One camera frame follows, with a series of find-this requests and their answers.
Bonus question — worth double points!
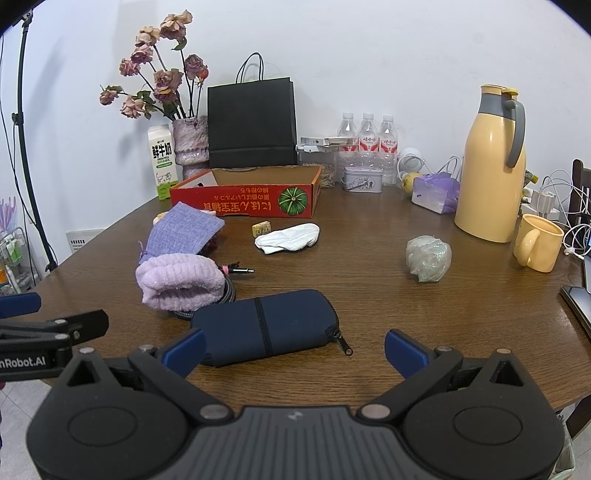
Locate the purple fabric pouch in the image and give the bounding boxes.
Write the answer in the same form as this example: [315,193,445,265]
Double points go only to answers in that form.
[139,202,226,264]

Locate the black paper bag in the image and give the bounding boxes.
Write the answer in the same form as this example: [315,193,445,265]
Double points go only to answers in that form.
[207,53,298,169]

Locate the dark tablet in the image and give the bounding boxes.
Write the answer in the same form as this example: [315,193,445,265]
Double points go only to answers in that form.
[560,286,591,340]

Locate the navy zip case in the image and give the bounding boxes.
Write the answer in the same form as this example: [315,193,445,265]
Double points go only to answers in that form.
[191,289,355,367]

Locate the lilac fluffy towel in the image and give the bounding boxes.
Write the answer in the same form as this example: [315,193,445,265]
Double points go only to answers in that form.
[135,253,227,311]

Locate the clear seed container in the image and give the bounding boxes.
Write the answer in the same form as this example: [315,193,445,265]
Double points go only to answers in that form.
[296,144,337,188]

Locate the dark wooden chair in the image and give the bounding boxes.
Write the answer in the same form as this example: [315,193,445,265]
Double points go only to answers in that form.
[571,159,591,217]

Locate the red cardboard box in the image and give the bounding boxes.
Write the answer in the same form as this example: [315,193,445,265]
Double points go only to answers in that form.
[169,165,323,219]

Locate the purple tissue pack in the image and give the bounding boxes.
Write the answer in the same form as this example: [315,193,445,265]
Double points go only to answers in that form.
[412,172,461,214]

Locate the white cables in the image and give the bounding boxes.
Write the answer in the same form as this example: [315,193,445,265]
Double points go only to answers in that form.
[431,156,591,257]

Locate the small white fan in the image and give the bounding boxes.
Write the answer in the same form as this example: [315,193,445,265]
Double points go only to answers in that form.
[397,148,426,174]

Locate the white sock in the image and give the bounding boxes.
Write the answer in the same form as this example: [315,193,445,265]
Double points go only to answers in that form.
[255,223,321,254]

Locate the dried pink rose bouquet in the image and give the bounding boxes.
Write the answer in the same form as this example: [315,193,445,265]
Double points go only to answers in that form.
[99,10,209,121]

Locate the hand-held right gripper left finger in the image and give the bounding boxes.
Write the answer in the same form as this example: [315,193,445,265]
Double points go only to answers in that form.
[60,328,234,428]

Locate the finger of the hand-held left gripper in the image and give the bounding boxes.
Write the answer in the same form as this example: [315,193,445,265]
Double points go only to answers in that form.
[0,310,110,352]
[0,293,41,320]

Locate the flat white carton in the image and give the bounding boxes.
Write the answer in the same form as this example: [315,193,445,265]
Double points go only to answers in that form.
[298,135,360,148]

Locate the mottled pink vase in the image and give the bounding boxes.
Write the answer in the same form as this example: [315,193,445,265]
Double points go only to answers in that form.
[172,115,211,183]

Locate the black braided cable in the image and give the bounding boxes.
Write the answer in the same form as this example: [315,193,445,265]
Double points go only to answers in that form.
[161,263,256,320]

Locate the yellow thermos jug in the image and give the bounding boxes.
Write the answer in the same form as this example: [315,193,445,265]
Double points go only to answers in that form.
[454,84,527,243]

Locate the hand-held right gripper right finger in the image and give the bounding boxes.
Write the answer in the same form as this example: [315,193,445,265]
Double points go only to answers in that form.
[358,329,532,428]

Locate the pale printed tin box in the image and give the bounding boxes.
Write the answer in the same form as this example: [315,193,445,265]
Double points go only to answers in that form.
[342,166,383,193]

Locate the clear plastic ball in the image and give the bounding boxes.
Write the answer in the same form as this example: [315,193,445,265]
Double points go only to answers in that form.
[406,235,452,283]

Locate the yellow mug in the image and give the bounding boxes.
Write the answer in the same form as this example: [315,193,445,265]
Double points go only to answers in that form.
[513,213,565,273]

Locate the black light stand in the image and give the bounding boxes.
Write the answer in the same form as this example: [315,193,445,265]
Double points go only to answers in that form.
[11,9,58,274]

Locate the white milk carton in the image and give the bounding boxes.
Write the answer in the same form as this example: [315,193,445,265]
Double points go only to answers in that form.
[147,126,178,201]

